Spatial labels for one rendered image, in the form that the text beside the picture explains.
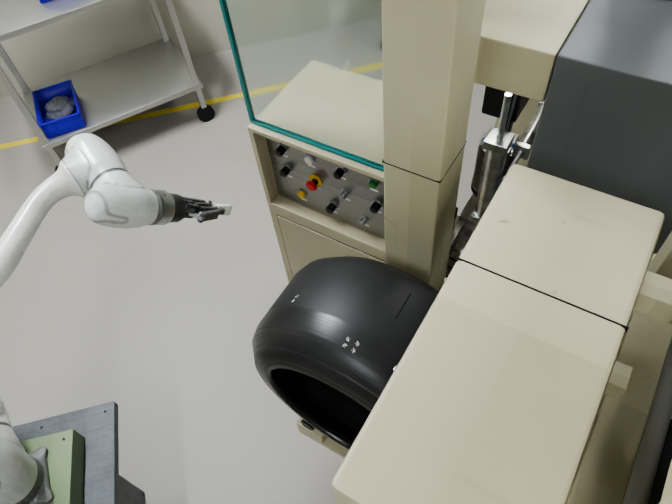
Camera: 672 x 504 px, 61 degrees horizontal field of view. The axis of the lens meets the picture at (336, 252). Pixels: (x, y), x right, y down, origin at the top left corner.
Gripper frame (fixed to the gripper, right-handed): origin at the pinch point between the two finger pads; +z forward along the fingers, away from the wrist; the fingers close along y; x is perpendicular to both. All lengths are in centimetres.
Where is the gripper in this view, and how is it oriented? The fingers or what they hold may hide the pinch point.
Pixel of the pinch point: (221, 209)
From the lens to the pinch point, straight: 166.2
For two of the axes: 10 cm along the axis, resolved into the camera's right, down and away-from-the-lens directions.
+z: 5.3, -0.4, 8.5
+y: -7.5, -4.8, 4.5
